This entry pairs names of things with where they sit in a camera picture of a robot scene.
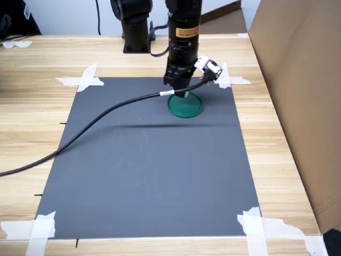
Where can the large brown cardboard box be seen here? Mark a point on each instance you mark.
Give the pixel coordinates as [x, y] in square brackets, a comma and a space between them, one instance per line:
[306, 93]

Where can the white tape strip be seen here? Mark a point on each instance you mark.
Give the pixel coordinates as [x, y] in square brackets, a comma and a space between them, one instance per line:
[16, 229]
[65, 80]
[226, 82]
[241, 80]
[37, 245]
[89, 73]
[253, 237]
[287, 229]

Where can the round green lid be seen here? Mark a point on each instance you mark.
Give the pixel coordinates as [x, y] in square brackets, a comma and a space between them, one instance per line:
[187, 109]

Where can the brown cardboard sheet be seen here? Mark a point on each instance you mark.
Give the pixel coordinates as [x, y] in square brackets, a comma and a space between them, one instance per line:
[226, 22]

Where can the black object at table edge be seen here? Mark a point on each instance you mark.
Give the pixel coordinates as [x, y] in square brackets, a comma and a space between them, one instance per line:
[333, 242]

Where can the small white tape piece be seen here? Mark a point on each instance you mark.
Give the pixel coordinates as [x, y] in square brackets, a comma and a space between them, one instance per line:
[242, 35]

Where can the crumpled white tape scrap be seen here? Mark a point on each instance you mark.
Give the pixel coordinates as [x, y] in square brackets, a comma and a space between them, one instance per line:
[16, 44]

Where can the dark grey mat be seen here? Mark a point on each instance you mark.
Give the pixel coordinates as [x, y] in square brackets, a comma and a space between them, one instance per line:
[133, 173]

